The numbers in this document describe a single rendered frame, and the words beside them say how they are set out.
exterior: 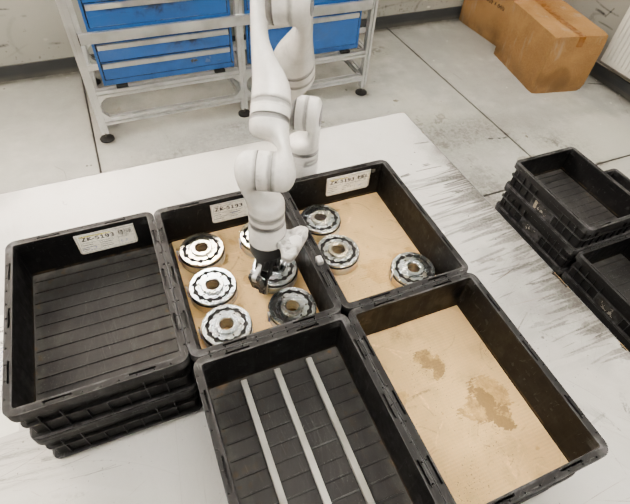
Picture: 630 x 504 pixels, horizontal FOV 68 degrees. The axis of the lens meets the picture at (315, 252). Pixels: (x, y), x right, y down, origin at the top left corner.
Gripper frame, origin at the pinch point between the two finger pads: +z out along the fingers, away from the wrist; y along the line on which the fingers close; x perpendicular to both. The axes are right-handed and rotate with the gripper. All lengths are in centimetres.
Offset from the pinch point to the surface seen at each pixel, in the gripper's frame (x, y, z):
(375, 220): 15.9, -30.5, 2.2
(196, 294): -12.1, 10.5, -0.7
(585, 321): 74, -32, 15
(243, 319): 0.1, 12.1, -1.0
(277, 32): -86, -186, 37
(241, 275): -7.0, 0.1, 2.2
